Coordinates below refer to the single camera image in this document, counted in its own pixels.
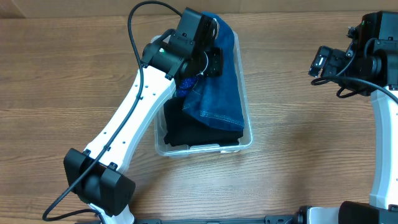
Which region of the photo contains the blue green sequin cloth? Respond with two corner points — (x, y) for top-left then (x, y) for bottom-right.
(174, 77), (198, 98)

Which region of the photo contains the blue denim cloth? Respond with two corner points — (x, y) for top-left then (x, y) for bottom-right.
(182, 11), (244, 131)

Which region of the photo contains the black cloth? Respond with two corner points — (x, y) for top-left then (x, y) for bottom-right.
(164, 98), (243, 147)

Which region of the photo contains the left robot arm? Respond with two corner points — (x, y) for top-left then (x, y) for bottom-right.
(63, 8), (222, 223)

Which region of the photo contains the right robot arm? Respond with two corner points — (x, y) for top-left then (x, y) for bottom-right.
(290, 11), (397, 224)

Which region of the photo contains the clear plastic storage bin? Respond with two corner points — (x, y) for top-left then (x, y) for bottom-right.
(154, 31), (253, 158)

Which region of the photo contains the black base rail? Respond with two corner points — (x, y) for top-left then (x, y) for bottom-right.
(133, 214), (352, 224)

